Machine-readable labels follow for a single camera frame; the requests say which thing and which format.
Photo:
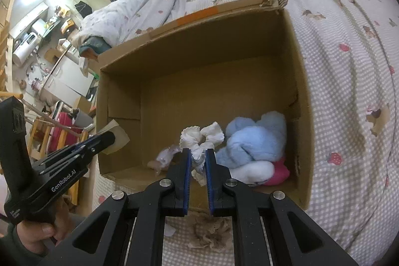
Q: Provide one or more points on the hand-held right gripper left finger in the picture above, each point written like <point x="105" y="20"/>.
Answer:
<point x="187" y="178"/>

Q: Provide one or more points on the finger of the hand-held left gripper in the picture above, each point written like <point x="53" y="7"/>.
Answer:
<point x="99" y="143"/>
<point x="62" y="152"/>

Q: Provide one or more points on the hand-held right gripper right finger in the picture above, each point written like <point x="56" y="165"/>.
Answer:
<point x="209" y="178"/>

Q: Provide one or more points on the beige card piece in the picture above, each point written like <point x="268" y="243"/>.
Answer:
<point x="120" y="136"/>

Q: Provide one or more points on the sheer white scrunchie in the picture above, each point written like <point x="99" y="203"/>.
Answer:
<point x="165" y="157"/>

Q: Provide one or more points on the peach foam cylinder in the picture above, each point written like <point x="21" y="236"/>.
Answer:
<point x="152" y="164"/>

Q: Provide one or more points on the cream plush roll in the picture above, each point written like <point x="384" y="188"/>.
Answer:
<point x="252" y="172"/>

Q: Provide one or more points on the white ruffled scrunchie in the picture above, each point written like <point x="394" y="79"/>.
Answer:
<point x="193" y="135"/>

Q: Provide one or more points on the blue fluffy scrunchie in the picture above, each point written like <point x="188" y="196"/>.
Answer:
<point x="249" y="141"/>

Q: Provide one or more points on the pink plush chick toy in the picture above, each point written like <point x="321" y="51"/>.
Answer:
<point x="280" y="174"/>

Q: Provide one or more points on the brown cardboard box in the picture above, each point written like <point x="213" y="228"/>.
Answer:
<point x="202" y="91"/>

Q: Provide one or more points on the person's left forearm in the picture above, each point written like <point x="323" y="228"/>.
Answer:
<point x="11" y="252"/>

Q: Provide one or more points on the person's left hand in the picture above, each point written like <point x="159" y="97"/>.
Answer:
<point x="34" y="231"/>

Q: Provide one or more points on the red suitcase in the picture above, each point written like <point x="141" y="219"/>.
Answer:
<point x="62" y="132"/>

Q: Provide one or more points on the grey bin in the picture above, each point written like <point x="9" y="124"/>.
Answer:
<point x="82" y="118"/>

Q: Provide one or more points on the beige ruffled scrunchie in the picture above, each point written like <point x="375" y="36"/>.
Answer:
<point x="209" y="231"/>

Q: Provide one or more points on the white counter cabinet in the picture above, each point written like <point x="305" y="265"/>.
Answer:
<point x="70" y="77"/>

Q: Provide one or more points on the teal orange cloth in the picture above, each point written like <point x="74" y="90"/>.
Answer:
<point x="93" y="46"/>

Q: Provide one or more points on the white water heater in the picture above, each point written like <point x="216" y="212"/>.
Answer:
<point x="21" y="55"/>

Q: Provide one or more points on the white printed quilt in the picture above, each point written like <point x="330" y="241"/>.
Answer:
<point x="124" y="13"/>

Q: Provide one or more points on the black hanging bag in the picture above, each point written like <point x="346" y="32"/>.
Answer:
<point x="83" y="8"/>

